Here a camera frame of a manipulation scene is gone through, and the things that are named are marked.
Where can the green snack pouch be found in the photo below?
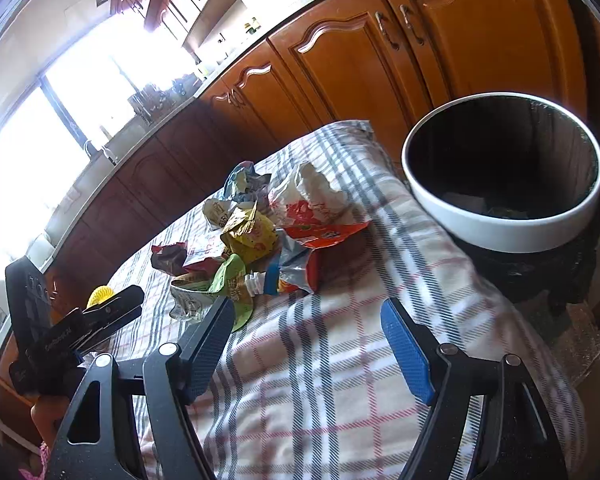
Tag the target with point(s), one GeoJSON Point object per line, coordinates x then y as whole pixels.
{"type": "Point", "coordinates": [229, 280]}

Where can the white rimmed trash bin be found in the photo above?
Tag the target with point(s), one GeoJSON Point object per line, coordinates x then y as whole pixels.
{"type": "Point", "coordinates": [515, 180]}

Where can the dark red snack wrapper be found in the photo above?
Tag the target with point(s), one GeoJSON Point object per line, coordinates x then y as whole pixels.
{"type": "Point", "coordinates": [169, 259]}

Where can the yellow snack wrapper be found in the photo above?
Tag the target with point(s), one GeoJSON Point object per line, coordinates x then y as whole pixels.
{"type": "Point", "coordinates": [249, 234]}

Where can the white red plastic bag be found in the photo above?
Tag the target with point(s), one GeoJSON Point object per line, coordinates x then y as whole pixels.
{"type": "Point", "coordinates": [306, 198]}

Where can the kitchen faucet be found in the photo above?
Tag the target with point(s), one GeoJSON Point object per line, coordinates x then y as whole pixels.
{"type": "Point", "coordinates": [96, 142]}

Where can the blue white crumpled wrapper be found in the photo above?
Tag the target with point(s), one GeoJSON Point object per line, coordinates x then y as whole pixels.
{"type": "Point", "coordinates": [244, 185]}

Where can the person's left hand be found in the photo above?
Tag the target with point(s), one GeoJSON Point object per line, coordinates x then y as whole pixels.
{"type": "Point", "coordinates": [47, 413]}

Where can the utensil rack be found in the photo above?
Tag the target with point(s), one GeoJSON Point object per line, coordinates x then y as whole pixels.
{"type": "Point", "coordinates": [152, 103]}

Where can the seasoning bottles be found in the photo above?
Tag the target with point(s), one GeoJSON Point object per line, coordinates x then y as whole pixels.
{"type": "Point", "coordinates": [252, 26]}

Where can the wooden lower cabinets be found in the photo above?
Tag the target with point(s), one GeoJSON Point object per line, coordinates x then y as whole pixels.
{"type": "Point", "coordinates": [385, 62]}

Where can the pink sleeve forearm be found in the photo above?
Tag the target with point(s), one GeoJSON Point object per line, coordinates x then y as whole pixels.
{"type": "Point", "coordinates": [37, 468]}

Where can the plaid tablecloth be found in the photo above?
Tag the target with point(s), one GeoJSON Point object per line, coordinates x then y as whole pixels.
{"type": "Point", "coordinates": [309, 387]}

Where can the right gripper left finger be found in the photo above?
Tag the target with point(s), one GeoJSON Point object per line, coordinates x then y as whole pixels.
{"type": "Point", "coordinates": [97, 438]}

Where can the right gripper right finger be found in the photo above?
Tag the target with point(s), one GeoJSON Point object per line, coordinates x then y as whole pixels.
{"type": "Point", "coordinates": [516, 438]}

